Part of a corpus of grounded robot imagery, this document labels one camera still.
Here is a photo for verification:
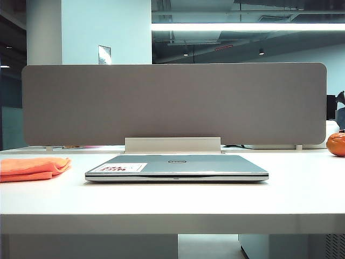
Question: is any framed wall poster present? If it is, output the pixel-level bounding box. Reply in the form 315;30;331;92
98;44;112;65

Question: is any black monitor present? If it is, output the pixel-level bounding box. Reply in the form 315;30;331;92
326;91;345;120

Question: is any silver closed laptop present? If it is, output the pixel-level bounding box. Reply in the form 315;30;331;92
85;154;270;183

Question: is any orange cloth rag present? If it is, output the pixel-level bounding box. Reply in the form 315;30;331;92
0;157;72;183

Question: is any white desk leg panel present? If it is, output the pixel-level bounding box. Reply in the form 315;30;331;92
8;234;178;259

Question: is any long ceiling light strip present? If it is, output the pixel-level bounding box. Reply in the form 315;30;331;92
150;23;345;31

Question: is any white cabinet with vent grille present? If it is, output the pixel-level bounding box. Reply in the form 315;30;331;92
238;233;345;259

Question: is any orange round fruit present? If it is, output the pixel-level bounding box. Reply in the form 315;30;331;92
326;131;345;157

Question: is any white rounded object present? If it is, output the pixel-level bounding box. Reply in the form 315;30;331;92
326;120;341;135

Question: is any grey fabric desk divider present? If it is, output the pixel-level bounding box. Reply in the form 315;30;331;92
21;64;329;147

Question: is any white flat device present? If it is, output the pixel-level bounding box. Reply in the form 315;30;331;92
244;144;327;150

